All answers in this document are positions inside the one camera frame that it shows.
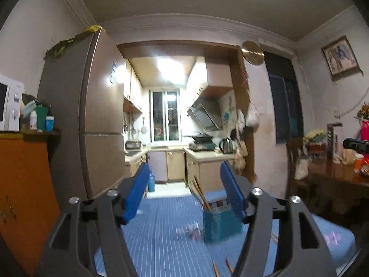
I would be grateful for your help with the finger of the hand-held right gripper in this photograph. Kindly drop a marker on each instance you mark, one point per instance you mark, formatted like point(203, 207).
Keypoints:
point(357, 145)

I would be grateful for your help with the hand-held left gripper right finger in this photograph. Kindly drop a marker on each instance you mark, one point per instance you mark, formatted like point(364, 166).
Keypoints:
point(233, 193)

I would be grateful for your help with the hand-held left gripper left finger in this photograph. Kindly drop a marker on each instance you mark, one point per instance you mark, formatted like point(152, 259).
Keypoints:
point(135, 193)

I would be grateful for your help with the brown wooden chopstick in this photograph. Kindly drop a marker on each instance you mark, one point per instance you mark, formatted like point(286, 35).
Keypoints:
point(200, 194)
point(216, 269)
point(229, 266)
point(204, 193)
point(274, 236)

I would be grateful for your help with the teal metal utensil holder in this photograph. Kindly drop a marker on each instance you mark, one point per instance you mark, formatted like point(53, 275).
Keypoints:
point(220, 226)

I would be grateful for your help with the orange bottle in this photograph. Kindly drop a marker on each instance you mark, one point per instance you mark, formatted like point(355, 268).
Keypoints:
point(359, 161)

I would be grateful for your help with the red flower vase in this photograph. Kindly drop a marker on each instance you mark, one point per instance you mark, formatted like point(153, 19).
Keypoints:
point(365, 129)

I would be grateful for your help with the blue water jug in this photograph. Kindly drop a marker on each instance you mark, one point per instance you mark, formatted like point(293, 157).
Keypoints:
point(151, 182)

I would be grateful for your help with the printed cardboard box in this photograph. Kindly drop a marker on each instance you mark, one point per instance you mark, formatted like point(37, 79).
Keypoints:
point(333, 141)

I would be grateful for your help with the dark wooden sideboard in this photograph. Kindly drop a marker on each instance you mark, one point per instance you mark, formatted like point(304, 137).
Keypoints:
point(340, 181)

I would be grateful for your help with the hanging cloth bag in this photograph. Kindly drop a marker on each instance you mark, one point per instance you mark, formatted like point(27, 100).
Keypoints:
point(241, 153)

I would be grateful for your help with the blue checked star tablecloth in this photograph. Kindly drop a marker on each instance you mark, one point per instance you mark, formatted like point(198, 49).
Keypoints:
point(164, 230)

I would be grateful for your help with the steel electric kettle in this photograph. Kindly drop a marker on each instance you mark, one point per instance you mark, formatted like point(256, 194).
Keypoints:
point(226, 146)

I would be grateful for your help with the beige kitchen base cabinets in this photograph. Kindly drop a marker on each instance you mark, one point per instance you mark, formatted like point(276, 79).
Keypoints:
point(175, 166)

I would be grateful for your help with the silver countertop appliance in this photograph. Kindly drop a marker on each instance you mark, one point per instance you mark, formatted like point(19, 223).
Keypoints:
point(133, 144)

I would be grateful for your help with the gas stove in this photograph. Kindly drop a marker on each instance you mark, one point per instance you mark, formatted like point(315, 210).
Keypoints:
point(201, 147)

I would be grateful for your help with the black wok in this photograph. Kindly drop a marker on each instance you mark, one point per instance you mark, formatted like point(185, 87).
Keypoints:
point(201, 137)

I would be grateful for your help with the wooden chair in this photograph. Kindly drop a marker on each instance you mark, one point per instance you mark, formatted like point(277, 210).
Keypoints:
point(294, 161)

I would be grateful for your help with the hanging white plastic bag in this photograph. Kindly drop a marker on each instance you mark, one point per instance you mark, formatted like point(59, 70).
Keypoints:
point(252, 116)

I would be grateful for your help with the kitchen window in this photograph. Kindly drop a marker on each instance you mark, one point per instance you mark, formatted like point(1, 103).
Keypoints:
point(165, 115)

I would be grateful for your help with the steel range hood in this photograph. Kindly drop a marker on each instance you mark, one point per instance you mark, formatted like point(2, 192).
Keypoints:
point(206, 112)

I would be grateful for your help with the grey refrigerator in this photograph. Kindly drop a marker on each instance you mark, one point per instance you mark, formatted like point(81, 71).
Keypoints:
point(86, 115)

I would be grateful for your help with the orange wooden cabinet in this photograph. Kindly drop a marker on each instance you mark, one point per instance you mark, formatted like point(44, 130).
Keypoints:
point(26, 193)

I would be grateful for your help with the green plastic container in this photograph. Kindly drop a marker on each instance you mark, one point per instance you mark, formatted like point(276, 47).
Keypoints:
point(42, 118)

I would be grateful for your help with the white pill bottle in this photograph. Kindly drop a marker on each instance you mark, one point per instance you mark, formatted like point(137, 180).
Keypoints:
point(33, 120)

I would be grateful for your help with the white microwave oven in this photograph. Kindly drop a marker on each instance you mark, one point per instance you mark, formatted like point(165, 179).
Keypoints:
point(10, 104)

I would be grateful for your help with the green yellow cloth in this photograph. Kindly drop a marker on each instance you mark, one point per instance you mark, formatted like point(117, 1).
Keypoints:
point(72, 39)

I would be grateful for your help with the framed wall picture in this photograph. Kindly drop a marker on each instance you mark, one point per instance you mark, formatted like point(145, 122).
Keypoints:
point(341, 56)

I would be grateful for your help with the gold round wall clock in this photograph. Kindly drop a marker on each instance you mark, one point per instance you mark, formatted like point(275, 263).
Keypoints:
point(252, 52)

